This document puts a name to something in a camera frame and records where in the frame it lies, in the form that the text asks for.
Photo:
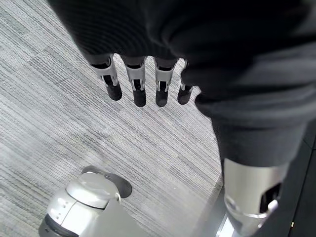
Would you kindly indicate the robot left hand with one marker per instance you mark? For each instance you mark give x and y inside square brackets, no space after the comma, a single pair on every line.
[222,61]

